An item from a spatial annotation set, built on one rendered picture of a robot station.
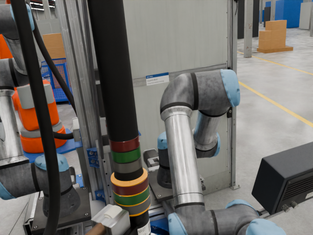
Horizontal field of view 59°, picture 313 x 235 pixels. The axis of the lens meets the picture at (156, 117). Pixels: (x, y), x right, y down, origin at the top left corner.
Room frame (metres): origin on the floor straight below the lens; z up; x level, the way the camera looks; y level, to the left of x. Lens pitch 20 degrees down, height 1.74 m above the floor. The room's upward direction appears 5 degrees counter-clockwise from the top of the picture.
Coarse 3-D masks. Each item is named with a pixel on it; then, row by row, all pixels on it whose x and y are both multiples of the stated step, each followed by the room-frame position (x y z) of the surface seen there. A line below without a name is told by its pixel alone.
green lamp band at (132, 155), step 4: (140, 148) 0.28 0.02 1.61; (112, 152) 0.27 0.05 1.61; (128, 152) 0.27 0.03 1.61; (132, 152) 0.27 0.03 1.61; (136, 152) 0.27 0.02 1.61; (140, 152) 0.28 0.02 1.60; (112, 156) 0.27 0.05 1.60; (116, 156) 0.27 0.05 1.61; (120, 156) 0.27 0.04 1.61; (124, 156) 0.27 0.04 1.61; (128, 156) 0.27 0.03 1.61; (132, 156) 0.27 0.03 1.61; (136, 156) 0.27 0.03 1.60; (116, 160) 0.27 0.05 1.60; (120, 160) 0.27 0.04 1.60; (124, 160) 0.27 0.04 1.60; (128, 160) 0.27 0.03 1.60; (132, 160) 0.27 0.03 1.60
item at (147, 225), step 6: (138, 216) 0.27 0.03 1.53; (144, 216) 0.27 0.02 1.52; (132, 222) 0.26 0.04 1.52; (138, 222) 0.27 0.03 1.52; (144, 222) 0.27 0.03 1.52; (138, 228) 0.27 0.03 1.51; (144, 228) 0.27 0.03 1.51; (150, 228) 0.28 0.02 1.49; (138, 234) 0.26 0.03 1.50; (144, 234) 0.27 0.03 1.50; (150, 234) 0.28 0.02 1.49
